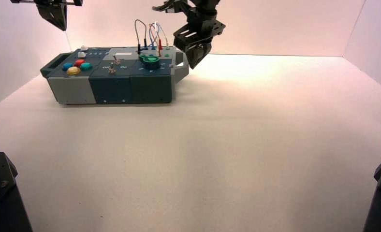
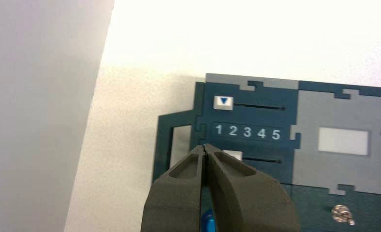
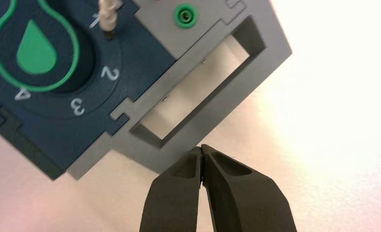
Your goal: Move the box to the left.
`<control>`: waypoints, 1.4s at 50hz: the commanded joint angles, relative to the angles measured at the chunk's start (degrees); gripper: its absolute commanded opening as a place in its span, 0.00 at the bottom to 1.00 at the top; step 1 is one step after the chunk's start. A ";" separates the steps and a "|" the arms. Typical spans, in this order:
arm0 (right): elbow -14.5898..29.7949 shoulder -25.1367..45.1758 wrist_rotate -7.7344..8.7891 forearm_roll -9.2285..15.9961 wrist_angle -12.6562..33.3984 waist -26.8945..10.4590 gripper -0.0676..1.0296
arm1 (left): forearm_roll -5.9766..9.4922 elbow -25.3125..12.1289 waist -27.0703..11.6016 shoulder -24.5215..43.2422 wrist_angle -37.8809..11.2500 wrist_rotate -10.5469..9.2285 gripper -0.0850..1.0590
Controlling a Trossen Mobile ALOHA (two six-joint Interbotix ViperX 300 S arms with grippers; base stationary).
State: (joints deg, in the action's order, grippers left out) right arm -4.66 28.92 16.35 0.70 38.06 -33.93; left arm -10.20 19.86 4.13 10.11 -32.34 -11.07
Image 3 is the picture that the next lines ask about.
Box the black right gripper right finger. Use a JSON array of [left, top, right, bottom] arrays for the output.
[[201, 144, 298, 232]]

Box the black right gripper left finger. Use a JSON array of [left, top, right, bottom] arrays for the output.
[[139, 146, 204, 232]]

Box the blue grey task board box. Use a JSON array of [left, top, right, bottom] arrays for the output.
[[0, 0, 293, 181]]

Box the green banana socket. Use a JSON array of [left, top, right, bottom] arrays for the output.
[[173, 2, 199, 30]]

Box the green teardrop rotary knob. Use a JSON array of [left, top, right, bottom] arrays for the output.
[[0, 0, 81, 94]]

